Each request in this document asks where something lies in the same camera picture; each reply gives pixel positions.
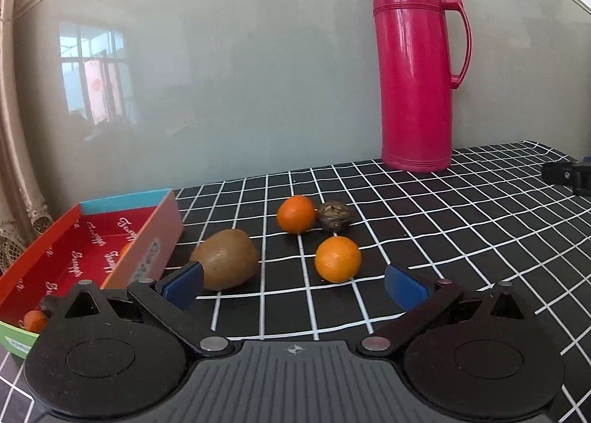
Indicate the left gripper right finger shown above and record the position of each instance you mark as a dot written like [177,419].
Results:
[423,300]

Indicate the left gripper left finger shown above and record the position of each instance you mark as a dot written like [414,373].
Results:
[166,302]

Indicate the brown kiwi fruit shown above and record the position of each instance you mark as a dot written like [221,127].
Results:
[229,259]

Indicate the yellow-orange tangerine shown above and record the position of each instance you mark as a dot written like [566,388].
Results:
[338,259]

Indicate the small carrot piece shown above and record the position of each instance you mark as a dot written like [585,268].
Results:
[35,321]

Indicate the orange tangerine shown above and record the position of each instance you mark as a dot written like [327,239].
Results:
[124,249]
[296,215]

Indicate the colourful cardboard box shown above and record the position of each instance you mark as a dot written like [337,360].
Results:
[84,244]

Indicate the beige lace curtain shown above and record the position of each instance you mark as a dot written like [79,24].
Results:
[24,213]

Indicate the pink thermos jug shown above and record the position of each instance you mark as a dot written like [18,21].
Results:
[416,81]

